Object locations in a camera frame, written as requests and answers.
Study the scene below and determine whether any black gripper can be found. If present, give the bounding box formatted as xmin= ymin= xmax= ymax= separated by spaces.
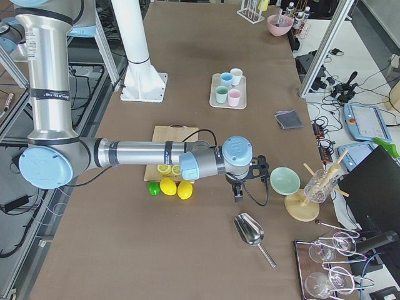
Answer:
xmin=226 ymin=173 xmax=249 ymax=203

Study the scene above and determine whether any pink cup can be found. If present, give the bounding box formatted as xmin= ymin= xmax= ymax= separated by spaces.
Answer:
xmin=228 ymin=89 xmax=241 ymax=107

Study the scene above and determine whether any green cup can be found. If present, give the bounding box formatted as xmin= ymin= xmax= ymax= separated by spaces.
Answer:
xmin=215 ymin=86 xmax=229 ymax=104

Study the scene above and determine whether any blue cup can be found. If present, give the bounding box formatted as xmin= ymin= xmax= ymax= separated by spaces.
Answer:
xmin=220 ymin=72 xmax=233 ymax=88

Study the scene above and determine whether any cream cup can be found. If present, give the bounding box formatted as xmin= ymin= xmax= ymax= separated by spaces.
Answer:
xmin=230 ymin=68 xmax=243 ymax=86

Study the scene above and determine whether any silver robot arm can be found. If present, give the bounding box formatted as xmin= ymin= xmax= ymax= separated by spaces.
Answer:
xmin=14 ymin=1 xmax=254 ymax=200

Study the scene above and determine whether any wine glass rack tray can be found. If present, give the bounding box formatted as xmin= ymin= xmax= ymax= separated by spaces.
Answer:
xmin=293 ymin=231 xmax=374 ymax=299

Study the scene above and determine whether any metal scoop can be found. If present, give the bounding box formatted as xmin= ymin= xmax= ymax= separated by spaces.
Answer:
xmin=234 ymin=212 xmax=277 ymax=268

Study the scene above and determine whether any green bowl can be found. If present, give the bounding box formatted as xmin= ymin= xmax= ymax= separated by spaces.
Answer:
xmin=270 ymin=167 xmax=301 ymax=196

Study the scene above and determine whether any whole lemon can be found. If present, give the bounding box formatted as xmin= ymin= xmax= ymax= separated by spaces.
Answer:
xmin=177 ymin=181 xmax=193 ymax=200
xmin=159 ymin=177 xmax=178 ymax=196

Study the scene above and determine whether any wooden cup stand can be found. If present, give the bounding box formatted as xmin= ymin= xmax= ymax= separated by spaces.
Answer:
xmin=284 ymin=150 xmax=349 ymax=222

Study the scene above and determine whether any lemon half outer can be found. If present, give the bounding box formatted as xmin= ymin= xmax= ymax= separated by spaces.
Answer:
xmin=171 ymin=164 xmax=181 ymax=176

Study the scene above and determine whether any lemon half near knife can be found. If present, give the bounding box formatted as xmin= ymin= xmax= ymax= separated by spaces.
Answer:
xmin=157 ymin=164 xmax=172 ymax=176

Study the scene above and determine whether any clear glass mug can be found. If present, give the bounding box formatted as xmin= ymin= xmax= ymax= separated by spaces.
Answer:
xmin=304 ymin=169 xmax=339 ymax=203

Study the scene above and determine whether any green lime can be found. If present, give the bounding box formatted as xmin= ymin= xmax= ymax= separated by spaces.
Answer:
xmin=147 ymin=181 xmax=161 ymax=196

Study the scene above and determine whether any wooden cutting board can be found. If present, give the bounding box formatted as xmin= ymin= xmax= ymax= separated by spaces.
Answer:
xmin=144 ymin=126 xmax=199 ymax=182

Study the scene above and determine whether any grey folded cloth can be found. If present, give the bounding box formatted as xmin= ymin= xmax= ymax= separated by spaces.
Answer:
xmin=274 ymin=109 xmax=304 ymax=130

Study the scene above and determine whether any blue teach pendant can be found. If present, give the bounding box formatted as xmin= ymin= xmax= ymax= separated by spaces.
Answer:
xmin=343 ymin=103 xmax=392 ymax=143
xmin=337 ymin=141 xmax=376 ymax=172

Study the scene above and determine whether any black monitor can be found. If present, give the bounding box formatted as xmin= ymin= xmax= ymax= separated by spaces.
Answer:
xmin=338 ymin=146 xmax=399 ymax=233

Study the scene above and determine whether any white pillar base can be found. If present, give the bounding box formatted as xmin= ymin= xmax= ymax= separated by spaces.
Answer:
xmin=112 ymin=0 xmax=168 ymax=103

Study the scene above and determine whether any pink bowl with ice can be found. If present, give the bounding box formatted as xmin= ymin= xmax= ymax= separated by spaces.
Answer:
xmin=267 ymin=14 xmax=294 ymax=36

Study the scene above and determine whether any metal pestle in bowl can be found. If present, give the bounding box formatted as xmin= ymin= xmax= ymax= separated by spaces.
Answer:
xmin=275 ymin=9 xmax=283 ymax=27

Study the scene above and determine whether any white wire cup rack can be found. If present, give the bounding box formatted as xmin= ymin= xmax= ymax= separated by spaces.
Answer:
xmin=236 ymin=0 xmax=269 ymax=24

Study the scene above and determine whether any aluminium frame post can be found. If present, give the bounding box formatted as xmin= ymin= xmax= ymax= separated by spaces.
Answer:
xmin=299 ymin=0 xmax=354 ymax=99

